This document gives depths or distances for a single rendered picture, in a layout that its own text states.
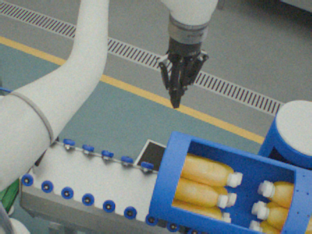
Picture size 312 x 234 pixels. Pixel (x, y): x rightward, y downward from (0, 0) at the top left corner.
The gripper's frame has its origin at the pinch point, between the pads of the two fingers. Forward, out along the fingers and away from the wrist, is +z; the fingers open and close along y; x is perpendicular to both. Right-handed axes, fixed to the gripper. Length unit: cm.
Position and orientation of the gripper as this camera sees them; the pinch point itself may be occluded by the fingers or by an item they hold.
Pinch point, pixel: (175, 95)
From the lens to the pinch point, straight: 122.3
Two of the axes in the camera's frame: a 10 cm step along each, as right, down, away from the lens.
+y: 9.5, -2.1, 2.4
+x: -3.1, -7.7, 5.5
